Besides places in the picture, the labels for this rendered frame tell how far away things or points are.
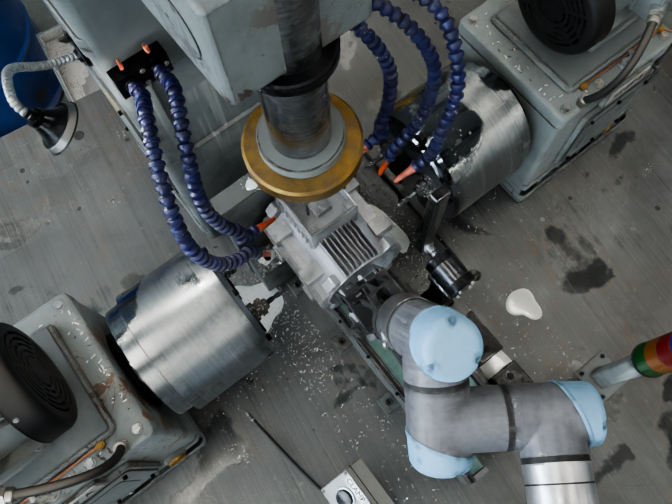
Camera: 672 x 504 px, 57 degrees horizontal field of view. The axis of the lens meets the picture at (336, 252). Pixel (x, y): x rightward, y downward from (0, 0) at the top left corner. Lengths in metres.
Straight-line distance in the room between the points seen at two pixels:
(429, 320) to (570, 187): 0.93
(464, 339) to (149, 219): 1.00
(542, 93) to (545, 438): 0.67
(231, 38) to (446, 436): 0.47
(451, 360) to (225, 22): 0.40
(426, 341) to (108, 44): 0.54
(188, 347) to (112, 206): 0.61
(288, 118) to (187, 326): 0.41
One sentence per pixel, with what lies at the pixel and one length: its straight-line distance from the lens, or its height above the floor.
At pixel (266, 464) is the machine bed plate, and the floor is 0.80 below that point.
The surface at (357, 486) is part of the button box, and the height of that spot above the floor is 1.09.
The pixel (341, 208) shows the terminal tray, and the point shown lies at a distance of 1.11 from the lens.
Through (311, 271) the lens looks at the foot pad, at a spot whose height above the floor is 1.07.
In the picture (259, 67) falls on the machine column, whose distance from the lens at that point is 0.67.
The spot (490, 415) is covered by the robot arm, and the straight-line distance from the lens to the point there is 0.73.
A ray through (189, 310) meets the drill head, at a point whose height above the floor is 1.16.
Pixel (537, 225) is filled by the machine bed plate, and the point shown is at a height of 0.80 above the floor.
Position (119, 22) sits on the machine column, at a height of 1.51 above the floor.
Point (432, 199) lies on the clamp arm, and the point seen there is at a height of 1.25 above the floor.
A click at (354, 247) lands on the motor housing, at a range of 1.10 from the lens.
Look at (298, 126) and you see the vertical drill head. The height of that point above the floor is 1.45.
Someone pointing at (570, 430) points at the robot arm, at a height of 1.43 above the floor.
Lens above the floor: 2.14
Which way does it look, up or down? 71 degrees down
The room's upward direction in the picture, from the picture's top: 6 degrees counter-clockwise
